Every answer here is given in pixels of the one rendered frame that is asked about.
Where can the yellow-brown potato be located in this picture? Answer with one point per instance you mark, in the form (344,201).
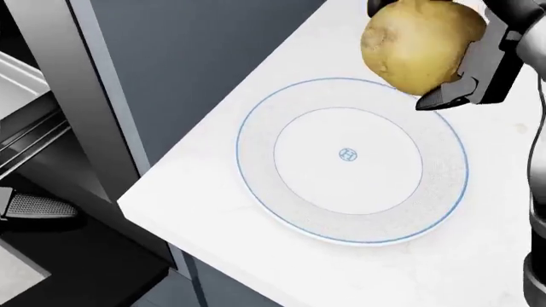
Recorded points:
(420,44)

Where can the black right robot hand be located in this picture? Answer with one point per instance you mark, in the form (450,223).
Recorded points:
(490,64)

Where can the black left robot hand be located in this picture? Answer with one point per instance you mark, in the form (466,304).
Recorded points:
(32,206)

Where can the white plate with blue rim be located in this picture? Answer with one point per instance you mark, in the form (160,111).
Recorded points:
(352,161)

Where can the grey counter cabinet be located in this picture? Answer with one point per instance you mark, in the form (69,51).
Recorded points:
(141,96)

